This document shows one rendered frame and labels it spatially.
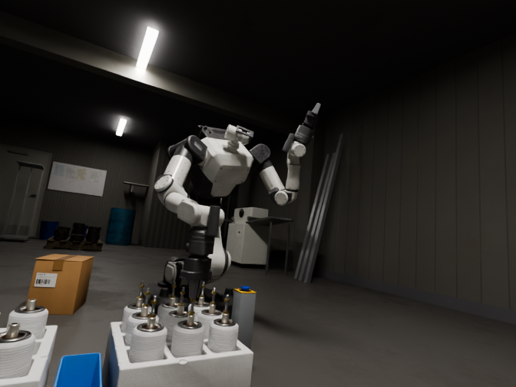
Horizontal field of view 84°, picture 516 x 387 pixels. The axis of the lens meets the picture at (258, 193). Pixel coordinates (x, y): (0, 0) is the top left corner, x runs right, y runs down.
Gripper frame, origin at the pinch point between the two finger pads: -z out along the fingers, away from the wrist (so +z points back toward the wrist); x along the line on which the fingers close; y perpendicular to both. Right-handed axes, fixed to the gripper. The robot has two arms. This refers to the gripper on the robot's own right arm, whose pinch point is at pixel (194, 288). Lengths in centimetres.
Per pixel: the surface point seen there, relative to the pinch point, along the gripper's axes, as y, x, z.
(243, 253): 184, 354, -13
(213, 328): -5.5, 5.2, -12.0
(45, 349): 27.9, -25.9, -18.3
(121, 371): 3.7, -20.3, -18.7
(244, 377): -15.7, 10.0, -25.3
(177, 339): 0.1, -4.8, -14.3
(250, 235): 179, 362, 17
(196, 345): -4.5, -1.7, -15.5
